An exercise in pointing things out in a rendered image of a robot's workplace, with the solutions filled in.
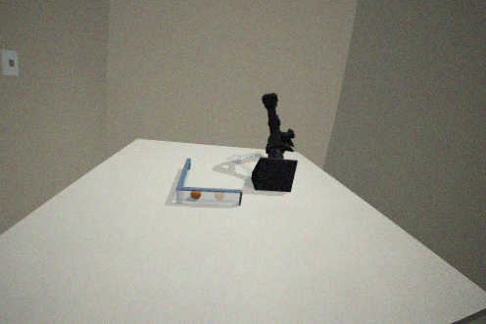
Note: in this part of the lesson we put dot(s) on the clear l-shaped low walls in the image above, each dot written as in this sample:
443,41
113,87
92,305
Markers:
206,198

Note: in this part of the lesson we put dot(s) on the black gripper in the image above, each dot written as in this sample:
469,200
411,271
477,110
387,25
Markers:
287,145

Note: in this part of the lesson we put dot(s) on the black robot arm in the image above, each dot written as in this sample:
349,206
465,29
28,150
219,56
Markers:
275,146

